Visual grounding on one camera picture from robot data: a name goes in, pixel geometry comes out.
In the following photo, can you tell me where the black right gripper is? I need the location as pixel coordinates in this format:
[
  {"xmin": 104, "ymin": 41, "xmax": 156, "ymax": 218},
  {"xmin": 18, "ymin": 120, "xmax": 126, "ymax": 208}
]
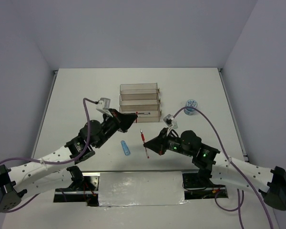
[{"xmin": 144, "ymin": 126, "xmax": 194, "ymax": 156}]

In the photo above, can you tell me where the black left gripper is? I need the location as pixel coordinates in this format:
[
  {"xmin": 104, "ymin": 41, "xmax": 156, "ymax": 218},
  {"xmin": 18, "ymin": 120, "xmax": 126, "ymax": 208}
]
[{"xmin": 94, "ymin": 108, "xmax": 137, "ymax": 148}]

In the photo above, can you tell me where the red pen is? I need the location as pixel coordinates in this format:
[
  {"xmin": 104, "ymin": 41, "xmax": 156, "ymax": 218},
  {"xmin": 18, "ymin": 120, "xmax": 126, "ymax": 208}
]
[{"xmin": 140, "ymin": 129, "xmax": 150, "ymax": 159}]

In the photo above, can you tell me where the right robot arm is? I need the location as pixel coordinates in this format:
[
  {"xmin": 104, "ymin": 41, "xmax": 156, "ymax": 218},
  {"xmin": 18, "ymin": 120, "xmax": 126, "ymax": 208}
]
[{"xmin": 144, "ymin": 128, "xmax": 286, "ymax": 211}]

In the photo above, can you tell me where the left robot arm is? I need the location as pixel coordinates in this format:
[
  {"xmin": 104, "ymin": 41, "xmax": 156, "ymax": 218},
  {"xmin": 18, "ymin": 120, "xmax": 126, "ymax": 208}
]
[{"xmin": 0, "ymin": 109, "xmax": 137, "ymax": 213}]

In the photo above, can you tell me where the blue correction tape case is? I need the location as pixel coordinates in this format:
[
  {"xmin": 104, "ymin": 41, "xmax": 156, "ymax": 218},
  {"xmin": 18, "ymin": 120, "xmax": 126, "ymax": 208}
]
[{"xmin": 121, "ymin": 140, "xmax": 131, "ymax": 156}]

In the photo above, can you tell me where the clear tiered organizer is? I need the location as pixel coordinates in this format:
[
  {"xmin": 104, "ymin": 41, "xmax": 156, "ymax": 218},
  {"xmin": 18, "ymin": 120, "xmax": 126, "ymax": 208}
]
[{"xmin": 119, "ymin": 83, "xmax": 162, "ymax": 123}]

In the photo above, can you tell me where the blue jar right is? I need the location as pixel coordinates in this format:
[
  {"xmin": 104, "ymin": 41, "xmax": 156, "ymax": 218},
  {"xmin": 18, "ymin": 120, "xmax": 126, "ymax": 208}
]
[{"xmin": 184, "ymin": 99, "xmax": 198, "ymax": 115}]

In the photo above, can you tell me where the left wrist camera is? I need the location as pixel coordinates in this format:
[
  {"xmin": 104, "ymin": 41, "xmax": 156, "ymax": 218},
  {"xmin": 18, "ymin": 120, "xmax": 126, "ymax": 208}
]
[{"xmin": 96, "ymin": 97, "xmax": 112, "ymax": 116}]

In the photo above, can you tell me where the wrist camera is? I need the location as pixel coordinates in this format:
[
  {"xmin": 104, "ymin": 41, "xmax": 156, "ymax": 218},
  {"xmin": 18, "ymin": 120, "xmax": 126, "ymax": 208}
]
[
  {"xmin": 96, "ymin": 97, "xmax": 112, "ymax": 116},
  {"xmin": 163, "ymin": 114, "xmax": 178, "ymax": 129}
]

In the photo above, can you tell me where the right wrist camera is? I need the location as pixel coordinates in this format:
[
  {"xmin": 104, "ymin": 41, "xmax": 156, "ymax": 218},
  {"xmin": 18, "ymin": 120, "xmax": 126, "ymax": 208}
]
[{"xmin": 163, "ymin": 114, "xmax": 178, "ymax": 129}]

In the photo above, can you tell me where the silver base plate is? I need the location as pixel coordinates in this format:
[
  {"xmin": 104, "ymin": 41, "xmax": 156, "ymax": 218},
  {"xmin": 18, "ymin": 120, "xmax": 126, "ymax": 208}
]
[{"xmin": 53, "ymin": 170, "xmax": 228, "ymax": 207}]

